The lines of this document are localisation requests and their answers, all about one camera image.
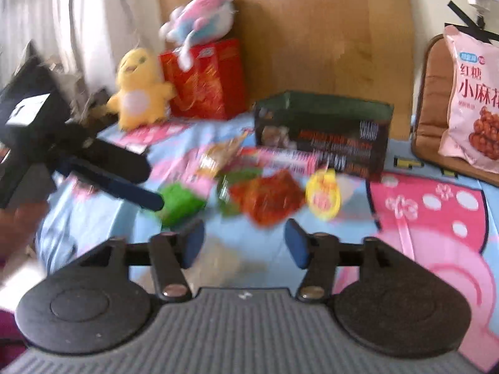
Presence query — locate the pink and blue plush toy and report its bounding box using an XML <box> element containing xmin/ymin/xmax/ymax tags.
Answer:
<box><xmin>160</xmin><ymin>0</ymin><xmax>236</xmax><ymax>69</ymax></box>

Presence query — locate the translucent green snack packet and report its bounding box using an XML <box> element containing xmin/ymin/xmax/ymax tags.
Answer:
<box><xmin>216</xmin><ymin>167</ymin><xmax>264</xmax><ymax>217</ymax></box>

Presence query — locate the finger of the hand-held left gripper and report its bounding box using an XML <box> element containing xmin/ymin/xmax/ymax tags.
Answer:
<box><xmin>84</xmin><ymin>137</ymin><xmax>153</xmax><ymax>185</ymax></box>
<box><xmin>58</xmin><ymin>156</ymin><xmax>165</xmax><ymax>212</ymax></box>

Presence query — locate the yellow jelly cup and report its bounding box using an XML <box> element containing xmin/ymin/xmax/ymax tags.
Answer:
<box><xmin>305</xmin><ymin>169</ymin><xmax>342</xmax><ymax>222</ymax></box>

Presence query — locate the brown chair cushion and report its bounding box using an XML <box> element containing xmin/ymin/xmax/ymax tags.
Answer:
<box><xmin>411</xmin><ymin>34</ymin><xmax>499</xmax><ymax>188</ymax></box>

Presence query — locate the beige snack packet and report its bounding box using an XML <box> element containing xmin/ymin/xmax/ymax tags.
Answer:
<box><xmin>195</xmin><ymin>130</ymin><xmax>250</xmax><ymax>178</ymax></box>

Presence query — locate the maroon fleece clothing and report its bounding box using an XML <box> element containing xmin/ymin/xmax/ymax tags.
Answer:
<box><xmin>0</xmin><ymin>307</ymin><xmax>25</xmax><ymax>349</ymax></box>

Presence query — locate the white curtain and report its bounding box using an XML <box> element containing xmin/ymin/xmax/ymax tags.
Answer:
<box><xmin>0</xmin><ymin>0</ymin><xmax>164</xmax><ymax>98</ymax></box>

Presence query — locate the red snack packet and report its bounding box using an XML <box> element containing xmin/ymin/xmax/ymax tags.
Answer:
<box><xmin>230</xmin><ymin>169</ymin><xmax>307</xmax><ymax>227</ymax></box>

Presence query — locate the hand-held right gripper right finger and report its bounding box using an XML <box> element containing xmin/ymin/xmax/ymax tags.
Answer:
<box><xmin>284</xmin><ymin>218</ymin><xmax>410</xmax><ymax>302</ymax></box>

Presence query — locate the black cardboard box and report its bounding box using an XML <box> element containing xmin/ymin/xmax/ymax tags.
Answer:
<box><xmin>253</xmin><ymin>91</ymin><xmax>394</xmax><ymax>183</ymax></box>

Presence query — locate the wooden headboard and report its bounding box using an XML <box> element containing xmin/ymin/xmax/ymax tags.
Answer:
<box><xmin>156</xmin><ymin>0</ymin><xmax>414</xmax><ymax>141</ymax></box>

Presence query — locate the large pink snack bag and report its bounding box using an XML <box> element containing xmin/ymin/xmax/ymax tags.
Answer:
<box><xmin>438</xmin><ymin>24</ymin><xmax>499</xmax><ymax>166</ymax></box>

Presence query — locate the red gift bag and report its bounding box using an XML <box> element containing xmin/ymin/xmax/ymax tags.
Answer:
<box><xmin>160</xmin><ymin>39</ymin><xmax>247</xmax><ymax>121</ymax></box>

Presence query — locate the yellow chick plush toy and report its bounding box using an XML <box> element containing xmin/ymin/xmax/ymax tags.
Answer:
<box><xmin>106</xmin><ymin>48</ymin><xmax>177</xmax><ymax>130</ymax></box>

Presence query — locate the printed blanket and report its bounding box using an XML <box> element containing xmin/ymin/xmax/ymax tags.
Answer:
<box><xmin>35</xmin><ymin>113</ymin><xmax>499</xmax><ymax>308</ymax></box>

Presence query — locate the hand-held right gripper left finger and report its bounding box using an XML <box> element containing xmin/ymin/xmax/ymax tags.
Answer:
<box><xmin>80</xmin><ymin>218</ymin><xmax>206</xmax><ymax>302</ymax></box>

